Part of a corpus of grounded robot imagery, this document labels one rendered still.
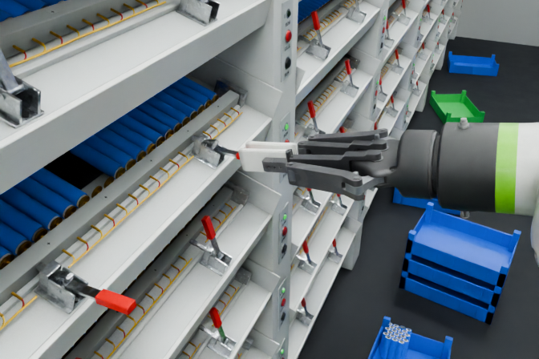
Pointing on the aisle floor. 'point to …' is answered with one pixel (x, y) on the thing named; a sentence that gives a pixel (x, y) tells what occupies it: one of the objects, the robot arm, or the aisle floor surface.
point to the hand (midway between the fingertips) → (269, 157)
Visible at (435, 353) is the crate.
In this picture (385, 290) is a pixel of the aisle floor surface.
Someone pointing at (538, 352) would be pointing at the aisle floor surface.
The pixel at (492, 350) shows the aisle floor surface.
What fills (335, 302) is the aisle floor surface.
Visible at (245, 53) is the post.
